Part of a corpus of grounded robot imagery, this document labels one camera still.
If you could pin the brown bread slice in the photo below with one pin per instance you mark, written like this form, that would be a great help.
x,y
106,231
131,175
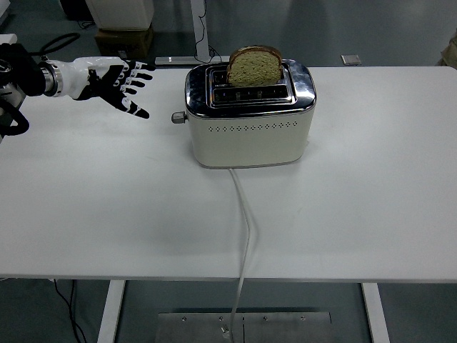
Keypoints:
x,y
254,69

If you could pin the white appliance housing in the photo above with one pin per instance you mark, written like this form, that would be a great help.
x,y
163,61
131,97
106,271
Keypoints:
x,y
119,12

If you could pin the grey toaster lever knob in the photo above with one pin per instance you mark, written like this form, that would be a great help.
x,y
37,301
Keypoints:
x,y
178,117

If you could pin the grey floor socket plate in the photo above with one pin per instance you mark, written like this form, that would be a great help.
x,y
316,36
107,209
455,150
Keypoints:
x,y
350,59

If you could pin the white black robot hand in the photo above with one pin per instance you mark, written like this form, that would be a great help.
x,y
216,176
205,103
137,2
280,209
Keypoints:
x,y
75,76

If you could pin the black equipment base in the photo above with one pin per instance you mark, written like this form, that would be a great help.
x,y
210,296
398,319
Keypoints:
x,y
75,9

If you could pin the grey metal plate with screws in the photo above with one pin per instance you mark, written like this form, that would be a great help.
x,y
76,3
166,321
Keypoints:
x,y
285,328

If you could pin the white table leg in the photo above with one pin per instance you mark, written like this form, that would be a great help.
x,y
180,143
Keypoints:
x,y
374,311
110,311

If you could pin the white desk leg with foot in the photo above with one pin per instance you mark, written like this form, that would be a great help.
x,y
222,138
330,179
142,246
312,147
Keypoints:
x,y
199,28

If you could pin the brown cardboard box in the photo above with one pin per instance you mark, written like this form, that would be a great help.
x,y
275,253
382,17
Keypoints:
x,y
123,43

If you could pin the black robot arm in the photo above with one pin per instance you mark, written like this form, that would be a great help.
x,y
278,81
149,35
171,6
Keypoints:
x,y
21,71

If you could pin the cream chrome two-slot toaster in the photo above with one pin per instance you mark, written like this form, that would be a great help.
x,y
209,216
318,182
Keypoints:
x,y
246,143

